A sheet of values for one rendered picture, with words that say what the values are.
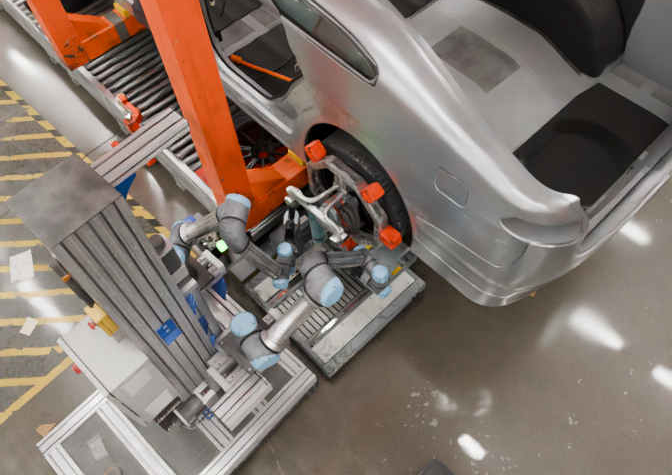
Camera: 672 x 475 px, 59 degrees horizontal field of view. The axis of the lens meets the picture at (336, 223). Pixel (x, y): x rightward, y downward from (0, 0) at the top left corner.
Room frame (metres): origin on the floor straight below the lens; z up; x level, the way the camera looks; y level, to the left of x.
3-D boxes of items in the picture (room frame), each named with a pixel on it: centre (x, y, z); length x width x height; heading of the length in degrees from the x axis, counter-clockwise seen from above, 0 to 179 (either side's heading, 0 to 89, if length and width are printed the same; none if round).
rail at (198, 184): (2.91, 1.32, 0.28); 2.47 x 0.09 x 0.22; 39
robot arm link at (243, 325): (1.04, 0.44, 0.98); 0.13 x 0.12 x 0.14; 30
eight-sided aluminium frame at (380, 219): (1.76, -0.06, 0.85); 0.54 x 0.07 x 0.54; 40
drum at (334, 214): (1.72, -0.01, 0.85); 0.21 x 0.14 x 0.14; 130
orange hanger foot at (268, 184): (2.13, 0.29, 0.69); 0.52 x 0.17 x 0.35; 129
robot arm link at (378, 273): (1.27, -0.18, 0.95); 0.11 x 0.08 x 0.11; 30
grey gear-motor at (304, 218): (1.94, 0.21, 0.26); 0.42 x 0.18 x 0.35; 129
